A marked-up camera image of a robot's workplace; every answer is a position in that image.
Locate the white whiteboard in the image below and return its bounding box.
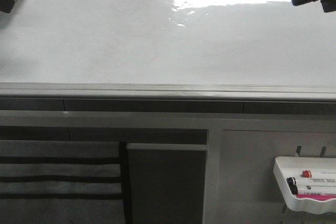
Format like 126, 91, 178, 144
1, 0, 335, 86

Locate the pink eraser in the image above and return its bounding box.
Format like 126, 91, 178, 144
296, 194, 335, 201

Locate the upper black-capped white marker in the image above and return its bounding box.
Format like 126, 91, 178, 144
286, 177, 335, 186

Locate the right black wall hook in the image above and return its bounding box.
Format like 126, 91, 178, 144
320, 146, 326, 157

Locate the white plastic tray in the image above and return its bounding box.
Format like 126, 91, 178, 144
274, 156, 335, 215

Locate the lower black-capped white marker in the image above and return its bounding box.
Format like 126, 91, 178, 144
289, 185, 335, 196

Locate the red-capped white marker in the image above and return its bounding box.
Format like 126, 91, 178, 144
301, 169, 336, 179

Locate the left black wall hook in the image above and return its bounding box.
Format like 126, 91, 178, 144
295, 145, 302, 157

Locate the grey black-striped fabric organizer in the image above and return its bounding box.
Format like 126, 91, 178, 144
1, 140, 133, 223

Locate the grey metal whiteboard rail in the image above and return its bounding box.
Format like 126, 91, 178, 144
1, 82, 335, 102

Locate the black-capped white marker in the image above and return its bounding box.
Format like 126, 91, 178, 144
286, 177, 335, 186
289, 185, 335, 196

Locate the black wall hook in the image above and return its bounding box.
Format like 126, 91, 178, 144
295, 145, 302, 157
320, 146, 326, 157

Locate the dark grey panel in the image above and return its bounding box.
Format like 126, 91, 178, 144
127, 143, 206, 223

